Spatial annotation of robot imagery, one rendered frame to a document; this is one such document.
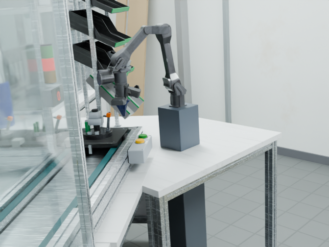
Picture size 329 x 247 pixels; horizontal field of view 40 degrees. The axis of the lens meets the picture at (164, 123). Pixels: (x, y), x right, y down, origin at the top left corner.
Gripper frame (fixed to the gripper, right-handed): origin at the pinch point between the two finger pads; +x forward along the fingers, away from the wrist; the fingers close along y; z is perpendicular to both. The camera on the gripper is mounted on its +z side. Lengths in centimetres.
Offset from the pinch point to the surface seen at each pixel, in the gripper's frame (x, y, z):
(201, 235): 72, 15, 32
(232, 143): 24, 18, 48
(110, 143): 12.3, -12.0, -4.3
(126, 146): 13.3, -14.2, 3.3
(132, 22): -21, 323, -59
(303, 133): 84, 223, 115
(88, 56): -21.8, 22.6, -20.5
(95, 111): 0.2, -1.4, -12.8
